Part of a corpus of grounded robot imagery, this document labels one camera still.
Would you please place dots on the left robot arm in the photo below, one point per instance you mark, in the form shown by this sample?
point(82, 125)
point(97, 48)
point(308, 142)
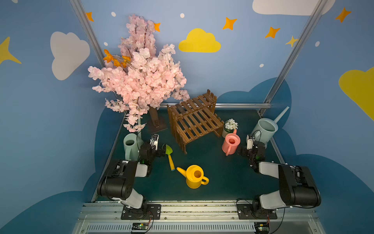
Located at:
point(117, 184)

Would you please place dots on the yellow watering can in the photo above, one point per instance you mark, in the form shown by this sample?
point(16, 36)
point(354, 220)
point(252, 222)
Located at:
point(194, 176)

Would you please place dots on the aluminium rail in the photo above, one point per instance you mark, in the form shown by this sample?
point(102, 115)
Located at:
point(243, 105)
point(194, 217)

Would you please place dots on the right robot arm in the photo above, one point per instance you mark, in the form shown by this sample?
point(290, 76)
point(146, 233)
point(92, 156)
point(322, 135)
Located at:
point(297, 187)

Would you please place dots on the brown wooden slatted shelf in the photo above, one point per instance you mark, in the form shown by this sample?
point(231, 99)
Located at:
point(194, 118)

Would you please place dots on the pink watering can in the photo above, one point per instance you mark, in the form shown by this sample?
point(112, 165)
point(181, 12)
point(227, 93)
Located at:
point(231, 143)

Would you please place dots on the large grey-blue watering can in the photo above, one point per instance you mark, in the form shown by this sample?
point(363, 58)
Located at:
point(266, 128)

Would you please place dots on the green yellow toy trowel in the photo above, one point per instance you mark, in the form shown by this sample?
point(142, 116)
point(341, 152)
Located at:
point(169, 151)

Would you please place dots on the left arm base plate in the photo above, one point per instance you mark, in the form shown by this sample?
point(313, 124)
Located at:
point(146, 212)

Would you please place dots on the mint green watering can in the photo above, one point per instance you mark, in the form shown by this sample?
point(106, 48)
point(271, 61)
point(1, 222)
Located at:
point(132, 143)

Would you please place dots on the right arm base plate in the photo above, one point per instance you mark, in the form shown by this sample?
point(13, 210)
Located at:
point(247, 211)

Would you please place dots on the white flower pot plant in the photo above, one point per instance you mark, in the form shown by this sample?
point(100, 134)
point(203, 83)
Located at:
point(229, 127)

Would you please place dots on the aluminium front rail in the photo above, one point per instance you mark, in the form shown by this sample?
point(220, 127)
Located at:
point(194, 217)

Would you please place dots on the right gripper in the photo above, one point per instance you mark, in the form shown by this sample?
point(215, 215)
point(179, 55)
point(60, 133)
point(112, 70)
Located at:
point(245, 151)

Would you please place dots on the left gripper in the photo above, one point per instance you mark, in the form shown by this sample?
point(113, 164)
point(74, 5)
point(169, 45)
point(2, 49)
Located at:
point(158, 150)

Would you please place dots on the pink cherry blossom tree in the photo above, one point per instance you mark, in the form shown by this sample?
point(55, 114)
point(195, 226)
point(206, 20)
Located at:
point(142, 76)

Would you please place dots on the aluminium back rail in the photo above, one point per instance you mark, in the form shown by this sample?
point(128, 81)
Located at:
point(243, 105)

